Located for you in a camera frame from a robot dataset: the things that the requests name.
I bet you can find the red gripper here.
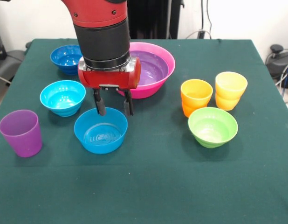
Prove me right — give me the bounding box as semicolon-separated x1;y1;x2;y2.
77;56;142;117

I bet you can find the blue ringed flat-bottom bowl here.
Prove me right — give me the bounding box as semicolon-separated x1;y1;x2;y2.
74;107;129;154

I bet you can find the large pink bowl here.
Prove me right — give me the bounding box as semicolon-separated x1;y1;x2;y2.
117;42;176;99

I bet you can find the purple bowl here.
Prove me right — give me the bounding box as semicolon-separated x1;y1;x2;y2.
130;51;170;87

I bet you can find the cyan bowl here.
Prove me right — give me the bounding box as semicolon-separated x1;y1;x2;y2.
39;80;87;117

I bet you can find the dark blue bowl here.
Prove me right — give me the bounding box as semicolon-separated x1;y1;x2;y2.
49;44;83;76

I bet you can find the dark green tablecloth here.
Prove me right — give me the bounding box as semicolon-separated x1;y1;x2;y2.
0;38;288;224

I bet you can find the purple cup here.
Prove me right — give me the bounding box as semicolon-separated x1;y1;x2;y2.
0;109;43;158

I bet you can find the green bowl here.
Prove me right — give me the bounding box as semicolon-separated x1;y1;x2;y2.
187;107;239;149

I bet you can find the yellow cup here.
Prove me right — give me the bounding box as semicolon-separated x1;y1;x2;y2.
215;71;248;101

